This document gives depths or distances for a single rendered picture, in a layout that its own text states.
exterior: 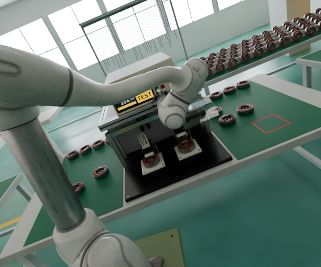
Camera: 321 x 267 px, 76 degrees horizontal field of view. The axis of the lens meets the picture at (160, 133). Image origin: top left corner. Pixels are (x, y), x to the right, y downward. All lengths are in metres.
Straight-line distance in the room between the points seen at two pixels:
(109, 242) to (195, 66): 0.66
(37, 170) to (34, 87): 0.28
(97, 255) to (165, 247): 0.32
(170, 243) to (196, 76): 0.66
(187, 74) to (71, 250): 0.71
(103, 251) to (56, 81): 0.48
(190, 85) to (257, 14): 8.06
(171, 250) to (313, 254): 1.07
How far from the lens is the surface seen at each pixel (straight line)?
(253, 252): 1.74
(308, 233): 1.83
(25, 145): 0.67
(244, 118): 1.54
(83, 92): 0.55
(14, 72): 0.49
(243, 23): 8.54
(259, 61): 2.66
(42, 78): 0.50
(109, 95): 0.61
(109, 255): 0.69
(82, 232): 0.80
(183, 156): 1.28
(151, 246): 0.96
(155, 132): 1.52
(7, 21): 8.23
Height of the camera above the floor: 1.54
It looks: 28 degrees down
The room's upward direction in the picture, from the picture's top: 23 degrees counter-clockwise
